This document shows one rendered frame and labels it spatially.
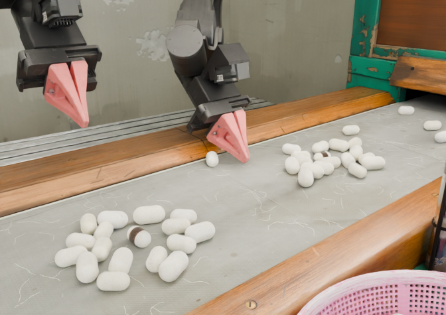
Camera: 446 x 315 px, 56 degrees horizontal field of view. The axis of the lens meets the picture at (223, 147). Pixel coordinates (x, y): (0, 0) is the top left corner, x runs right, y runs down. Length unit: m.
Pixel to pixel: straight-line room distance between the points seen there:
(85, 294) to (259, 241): 0.19
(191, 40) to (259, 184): 0.24
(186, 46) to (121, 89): 2.06
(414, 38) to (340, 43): 1.23
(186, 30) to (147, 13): 2.05
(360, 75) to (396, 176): 0.55
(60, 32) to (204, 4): 0.29
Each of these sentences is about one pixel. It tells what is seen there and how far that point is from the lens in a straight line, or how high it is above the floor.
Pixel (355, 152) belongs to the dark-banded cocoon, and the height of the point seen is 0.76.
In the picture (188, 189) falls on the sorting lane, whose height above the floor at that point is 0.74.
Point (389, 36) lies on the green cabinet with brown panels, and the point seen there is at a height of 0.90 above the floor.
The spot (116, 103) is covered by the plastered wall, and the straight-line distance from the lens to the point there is 2.70.
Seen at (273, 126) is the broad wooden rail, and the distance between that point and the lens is 0.82.
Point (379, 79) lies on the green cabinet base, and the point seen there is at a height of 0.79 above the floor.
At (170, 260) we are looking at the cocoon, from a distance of 0.43.
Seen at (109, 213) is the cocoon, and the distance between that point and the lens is 0.52.
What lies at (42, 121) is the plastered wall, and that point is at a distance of 2.59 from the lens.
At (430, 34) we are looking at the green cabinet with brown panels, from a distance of 1.11.
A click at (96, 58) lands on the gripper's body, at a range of 0.60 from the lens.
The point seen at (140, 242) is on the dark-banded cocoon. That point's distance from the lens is 0.48.
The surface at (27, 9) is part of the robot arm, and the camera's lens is 0.64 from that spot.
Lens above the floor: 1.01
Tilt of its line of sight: 21 degrees down
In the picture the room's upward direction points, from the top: straight up
